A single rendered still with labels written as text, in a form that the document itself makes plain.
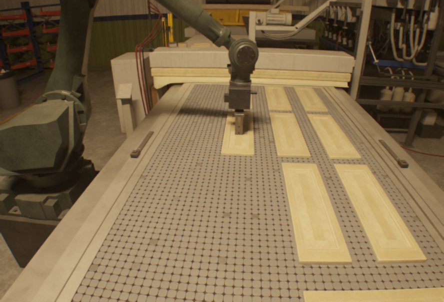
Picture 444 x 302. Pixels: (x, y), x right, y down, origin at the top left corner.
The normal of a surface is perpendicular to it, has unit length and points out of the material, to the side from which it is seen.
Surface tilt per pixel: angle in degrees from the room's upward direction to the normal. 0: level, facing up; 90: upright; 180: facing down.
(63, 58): 80
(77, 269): 0
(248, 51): 90
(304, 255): 0
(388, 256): 0
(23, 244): 90
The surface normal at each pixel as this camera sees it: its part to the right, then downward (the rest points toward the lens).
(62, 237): 0.00, -0.90
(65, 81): 0.23, 0.28
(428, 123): -0.08, 0.44
